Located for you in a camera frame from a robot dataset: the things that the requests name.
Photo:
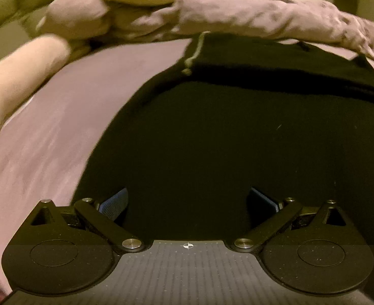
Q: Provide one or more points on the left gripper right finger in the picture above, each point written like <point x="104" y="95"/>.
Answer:
<point x="273" y="201"/>

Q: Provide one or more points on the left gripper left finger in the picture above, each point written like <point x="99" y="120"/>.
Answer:
<point x="116" y="204"/>

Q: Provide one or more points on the black knit sweater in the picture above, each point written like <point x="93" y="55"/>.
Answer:
<point x="235" y="117"/>

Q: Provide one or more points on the purple bed sheet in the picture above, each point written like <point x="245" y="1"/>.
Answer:
<point x="45" y="147"/>

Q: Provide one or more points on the pink bolster pillow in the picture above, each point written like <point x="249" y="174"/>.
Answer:
<point x="24" y="70"/>

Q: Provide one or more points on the purple pillow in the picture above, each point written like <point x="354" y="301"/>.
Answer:
<point x="75" y="19"/>

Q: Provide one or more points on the purple duvet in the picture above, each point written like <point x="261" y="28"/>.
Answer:
<point x="319" y="21"/>

